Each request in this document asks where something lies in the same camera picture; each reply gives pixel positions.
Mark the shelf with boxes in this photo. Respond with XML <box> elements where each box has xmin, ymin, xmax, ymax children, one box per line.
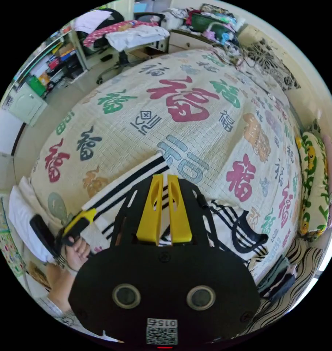
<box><xmin>24</xmin><ymin>27</ymin><xmax>87</xmax><ymax>93</ymax></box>

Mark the zebra striped blanket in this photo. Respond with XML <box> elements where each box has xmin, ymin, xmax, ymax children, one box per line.
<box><xmin>237</xmin><ymin>238</ymin><xmax>321</xmax><ymax>339</ymax></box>

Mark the black and white floral cushion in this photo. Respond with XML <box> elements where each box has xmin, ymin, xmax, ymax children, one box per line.
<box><xmin>246</xmin><ymin>38</ymin><xmax>301</xmax><ymax>93</ymax></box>

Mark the black and white striped t-shirt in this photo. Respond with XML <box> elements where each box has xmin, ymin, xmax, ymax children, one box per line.
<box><xmin>82</xmin><ymin>152</ymin><xmax>269</xmax><ymax>271</ymax></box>

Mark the green and yellow floral pillow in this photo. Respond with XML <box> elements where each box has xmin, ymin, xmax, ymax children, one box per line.
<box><xmin>295</xmin><ymin>131</ymin><xmax>331</xmax><ymax>239</ymax></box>

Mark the person's body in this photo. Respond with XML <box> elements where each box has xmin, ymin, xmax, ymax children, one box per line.
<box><xmin>46</xmin><ymin>297</ymin><xmax>80</xmax><ymax>329</ymax></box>

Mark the pale green cabinet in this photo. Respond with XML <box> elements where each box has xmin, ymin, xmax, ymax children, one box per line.
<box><xmin>8</xmin><ymin>82</ymin><xmax>48</xmax><ymax>127</ymax></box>

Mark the person's left hand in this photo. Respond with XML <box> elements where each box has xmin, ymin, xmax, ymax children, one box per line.
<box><xmin>65</xmin><ymin>237</ymin><xmax>91</xmax><ymax>272</ymax></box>

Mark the person's left forearm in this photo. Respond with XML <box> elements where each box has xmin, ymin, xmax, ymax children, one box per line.
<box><xmin>46</xmin><ymin>263</ymin><xmax>79</xmax><ymax>316</ymax></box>

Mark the pile of clothes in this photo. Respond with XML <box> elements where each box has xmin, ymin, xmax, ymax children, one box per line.
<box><xmin>257</xmin><ymin>254</ymin><xmax>297</xmax><ymax>300</ymax></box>

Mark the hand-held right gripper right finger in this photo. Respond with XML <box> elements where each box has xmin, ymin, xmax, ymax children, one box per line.
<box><xmin>167</xmin><ymin>174</ymin><xmax>194</xmax><ymax>244</ymax></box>

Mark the bed with printed quilt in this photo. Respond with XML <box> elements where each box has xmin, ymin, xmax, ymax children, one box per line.
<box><xmin>8</xmin><ymin>49</ymin><xmax>303</xmax><ymax>286</ymax></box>

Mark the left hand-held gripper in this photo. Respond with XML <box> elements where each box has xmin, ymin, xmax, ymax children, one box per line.
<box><xmin>56</xmin><ymin>208</ymin><xmax>97</xmax><ymax>248</ymax></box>

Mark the office chair with clothes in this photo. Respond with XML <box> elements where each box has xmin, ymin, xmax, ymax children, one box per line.
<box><xmin>74</xmin><ymin>8</ymin><xmax>171</xmax><ymax>84</ymax></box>

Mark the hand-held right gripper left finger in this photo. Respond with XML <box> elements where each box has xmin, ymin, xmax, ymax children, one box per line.
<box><xmin>136</xmin><ymin>174</ymin><xmax>164</xmax><ymax>246</ymax></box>

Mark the bedside cabinet with clutter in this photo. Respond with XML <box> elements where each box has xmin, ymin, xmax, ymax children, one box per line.
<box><xmin>168</xmin><ymin>3</ymin><xmax>239</xmax><ymax>57</ymax></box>

